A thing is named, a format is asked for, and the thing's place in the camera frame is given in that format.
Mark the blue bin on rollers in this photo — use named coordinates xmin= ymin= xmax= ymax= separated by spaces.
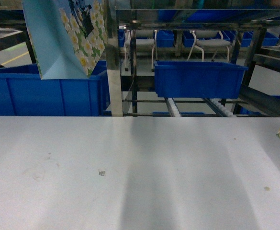
xmin=154 ymin=61 xmax=248 ymax=99

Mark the grey office chair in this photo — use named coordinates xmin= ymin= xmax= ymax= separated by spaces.
xmin=123 ymin=30 xmax=157 ymax=72

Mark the large blue bin left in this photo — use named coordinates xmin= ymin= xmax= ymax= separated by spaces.
xmin=0 ymin=60 xmax=110 ymax=116

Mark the steel rack post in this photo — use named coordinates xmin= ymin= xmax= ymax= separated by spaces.
xmin=104 ymin=0 xmax=123 ymax=116

